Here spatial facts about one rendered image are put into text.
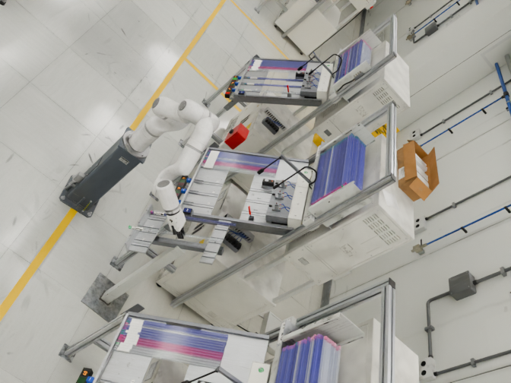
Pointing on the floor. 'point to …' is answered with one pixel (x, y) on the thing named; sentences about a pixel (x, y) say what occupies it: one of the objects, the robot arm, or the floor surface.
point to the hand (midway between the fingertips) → (181, 234)
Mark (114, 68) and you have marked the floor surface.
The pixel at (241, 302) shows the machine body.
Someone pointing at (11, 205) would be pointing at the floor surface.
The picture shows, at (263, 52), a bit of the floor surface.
